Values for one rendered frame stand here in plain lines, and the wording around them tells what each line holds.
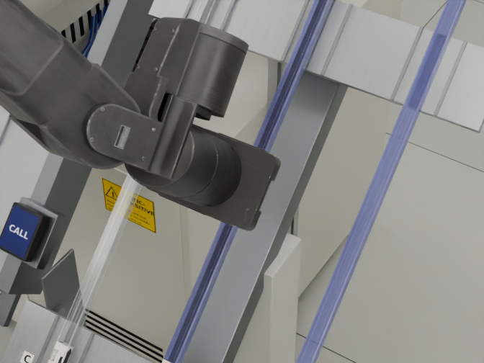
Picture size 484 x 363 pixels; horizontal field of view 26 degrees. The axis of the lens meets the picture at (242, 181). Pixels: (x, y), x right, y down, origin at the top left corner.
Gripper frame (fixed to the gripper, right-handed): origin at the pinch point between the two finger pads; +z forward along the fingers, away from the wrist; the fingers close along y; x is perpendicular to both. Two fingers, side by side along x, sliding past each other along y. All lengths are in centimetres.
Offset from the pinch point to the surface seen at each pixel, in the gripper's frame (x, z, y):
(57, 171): 5.7, 6.6, 22.7
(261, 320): 11.6, 12.6, -2.2
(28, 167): 6.6, 8.0, 26.9
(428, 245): -5, 124, 6
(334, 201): -5, 96, 20
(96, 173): 6, 41, 37
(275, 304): 9.4, 11.1, -3.4
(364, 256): 2, 118, 16
